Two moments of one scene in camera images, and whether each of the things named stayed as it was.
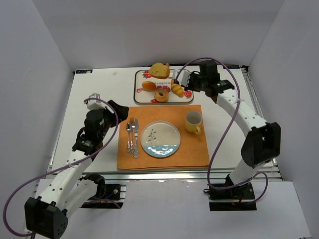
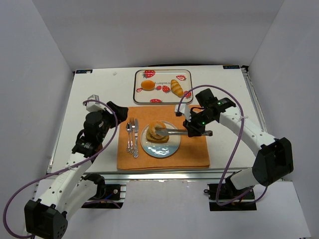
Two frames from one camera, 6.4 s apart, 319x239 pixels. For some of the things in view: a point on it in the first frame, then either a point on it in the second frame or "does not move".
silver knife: x=136 y=153 does not move
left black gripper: x=111 y=113 does not move
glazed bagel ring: x=161 y=98 → x=153 y=125
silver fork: x=131 y=126 does not move
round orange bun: x=148 y=86 does not move
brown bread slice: x=159 y=70 → x=149 y=138
